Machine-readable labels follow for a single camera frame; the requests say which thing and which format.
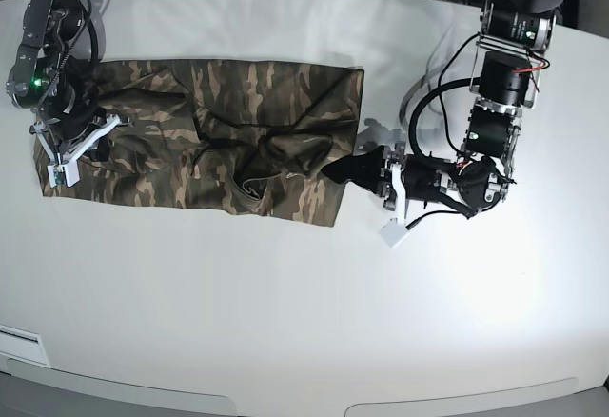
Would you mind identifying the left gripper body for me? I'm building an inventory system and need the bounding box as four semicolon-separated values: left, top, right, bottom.
378;143;464;215

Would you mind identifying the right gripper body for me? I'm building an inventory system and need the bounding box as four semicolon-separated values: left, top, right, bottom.
29;108;129;174

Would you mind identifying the camouflage T-shirt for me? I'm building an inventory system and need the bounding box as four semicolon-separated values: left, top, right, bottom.
33;59;364;227

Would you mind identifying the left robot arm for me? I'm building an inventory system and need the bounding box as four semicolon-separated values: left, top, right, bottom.
323;0;564;232

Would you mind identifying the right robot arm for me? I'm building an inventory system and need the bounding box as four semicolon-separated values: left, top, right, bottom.
6;0;124;186

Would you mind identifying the white label plate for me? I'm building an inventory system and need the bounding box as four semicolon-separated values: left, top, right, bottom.
0;326;50;368

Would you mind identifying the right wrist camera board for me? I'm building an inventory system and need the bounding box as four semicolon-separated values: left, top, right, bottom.
47;161;80;188

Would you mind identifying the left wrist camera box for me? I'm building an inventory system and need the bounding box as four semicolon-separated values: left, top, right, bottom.
380;218;409;248

